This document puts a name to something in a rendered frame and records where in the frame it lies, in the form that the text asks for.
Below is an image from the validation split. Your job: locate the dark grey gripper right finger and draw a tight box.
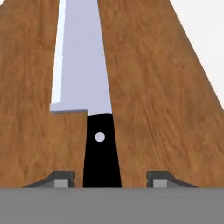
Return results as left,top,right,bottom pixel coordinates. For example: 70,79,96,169
145,170,199,189

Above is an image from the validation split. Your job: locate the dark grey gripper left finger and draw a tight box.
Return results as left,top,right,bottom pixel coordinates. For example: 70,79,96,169
22,170,76,189

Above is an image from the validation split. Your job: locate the black-handled kitchen knife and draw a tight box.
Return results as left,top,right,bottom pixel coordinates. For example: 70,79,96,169
49,0,123,189

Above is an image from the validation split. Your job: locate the wooden cutting board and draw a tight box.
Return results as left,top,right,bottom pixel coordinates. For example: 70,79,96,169
0,0,224,189

